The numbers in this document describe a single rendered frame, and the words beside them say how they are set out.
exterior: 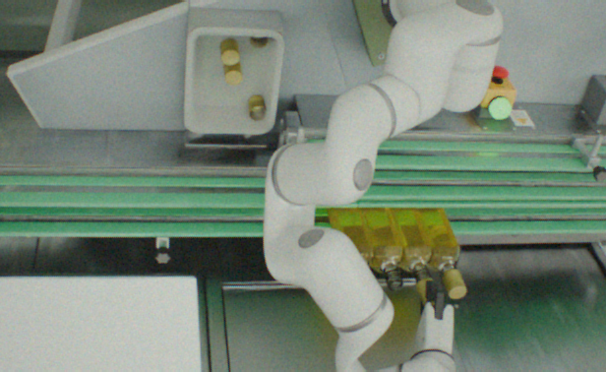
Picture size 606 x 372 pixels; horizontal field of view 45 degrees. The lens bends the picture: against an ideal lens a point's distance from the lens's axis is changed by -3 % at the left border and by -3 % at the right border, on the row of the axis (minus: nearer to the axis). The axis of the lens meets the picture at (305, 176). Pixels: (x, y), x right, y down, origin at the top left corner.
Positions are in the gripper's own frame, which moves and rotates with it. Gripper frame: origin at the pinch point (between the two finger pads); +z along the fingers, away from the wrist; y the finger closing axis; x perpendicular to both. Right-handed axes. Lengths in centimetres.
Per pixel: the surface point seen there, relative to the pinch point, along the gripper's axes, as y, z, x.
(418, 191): 6.2, 22.3, 3.8
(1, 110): -13, 54, 107
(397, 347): -12.7, -1.6, 3.7
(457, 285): 1.3, 2.9, -4.6
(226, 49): 29, 26, 44
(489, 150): 13.3, 30.1, -9.2
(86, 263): -15, 9, 68
